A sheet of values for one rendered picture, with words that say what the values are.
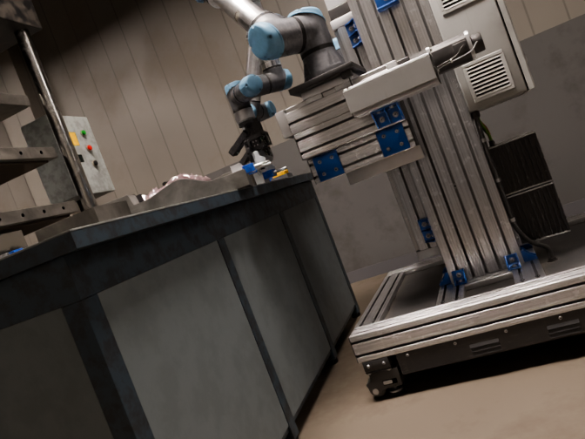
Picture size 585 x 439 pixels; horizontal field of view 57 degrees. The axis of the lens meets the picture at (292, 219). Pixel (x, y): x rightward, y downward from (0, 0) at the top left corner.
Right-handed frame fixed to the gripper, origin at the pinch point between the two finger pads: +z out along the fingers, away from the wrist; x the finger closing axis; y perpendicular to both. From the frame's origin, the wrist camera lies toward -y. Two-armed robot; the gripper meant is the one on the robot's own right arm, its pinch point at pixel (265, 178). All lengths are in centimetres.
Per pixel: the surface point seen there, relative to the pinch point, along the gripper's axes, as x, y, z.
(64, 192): -50, -74, -26
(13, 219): -96, -55, -16
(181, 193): -92, 16, -1
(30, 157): -75, -58, -40
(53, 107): -57, -54, -60
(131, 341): -155, 37, 29
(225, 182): -85, 30, 1
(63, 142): -58, -55, -44
